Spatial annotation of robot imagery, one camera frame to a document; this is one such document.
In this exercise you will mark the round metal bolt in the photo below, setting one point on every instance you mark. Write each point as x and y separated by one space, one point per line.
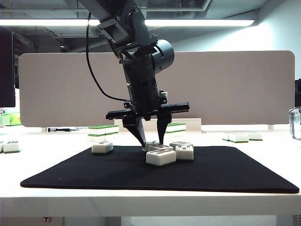
46 220

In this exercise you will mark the bird print mahjong tile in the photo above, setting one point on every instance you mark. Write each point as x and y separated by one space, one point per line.
102 148

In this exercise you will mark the white divider foot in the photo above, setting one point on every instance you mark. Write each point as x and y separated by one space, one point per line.
44 129
271 127

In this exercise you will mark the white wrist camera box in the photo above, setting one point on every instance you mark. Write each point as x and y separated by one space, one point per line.
165 94

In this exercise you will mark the bamboo mahjong tile red mark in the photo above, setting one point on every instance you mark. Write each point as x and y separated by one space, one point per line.
255 136

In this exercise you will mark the beige desk divider panel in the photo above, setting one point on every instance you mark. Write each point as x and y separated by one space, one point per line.
235 89

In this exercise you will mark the green bamboo print mahjong tile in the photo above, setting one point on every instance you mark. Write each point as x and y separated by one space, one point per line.
184 153

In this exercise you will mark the grey vented box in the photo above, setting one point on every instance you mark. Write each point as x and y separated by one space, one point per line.
296 221

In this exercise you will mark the black box-shaped object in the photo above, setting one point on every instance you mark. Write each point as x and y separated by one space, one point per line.
298 94

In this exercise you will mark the round ceiling spot lamp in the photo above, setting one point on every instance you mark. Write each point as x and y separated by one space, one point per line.
62 46

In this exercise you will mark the black computer monitor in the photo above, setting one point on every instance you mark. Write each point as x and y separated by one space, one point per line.
7 70

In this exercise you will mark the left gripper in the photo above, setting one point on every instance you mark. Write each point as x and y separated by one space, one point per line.
145 113

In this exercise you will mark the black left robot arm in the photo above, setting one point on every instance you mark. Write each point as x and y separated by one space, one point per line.
141 77

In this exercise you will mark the dark bamboo print mahjong tile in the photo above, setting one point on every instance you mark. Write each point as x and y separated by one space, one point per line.
226 137
238 138

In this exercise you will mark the black rectangular desk mat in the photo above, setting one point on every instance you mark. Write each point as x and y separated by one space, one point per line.
141 176

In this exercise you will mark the white green carton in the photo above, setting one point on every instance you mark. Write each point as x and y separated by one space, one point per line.
4 120

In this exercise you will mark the clear faceted plastic mug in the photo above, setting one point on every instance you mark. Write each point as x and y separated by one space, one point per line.
295 131

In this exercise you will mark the brown under-desk panel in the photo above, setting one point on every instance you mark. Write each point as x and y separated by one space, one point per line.
23 222

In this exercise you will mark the five bamboo mahjong tile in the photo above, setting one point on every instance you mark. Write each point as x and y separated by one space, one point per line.
181 143
161 159

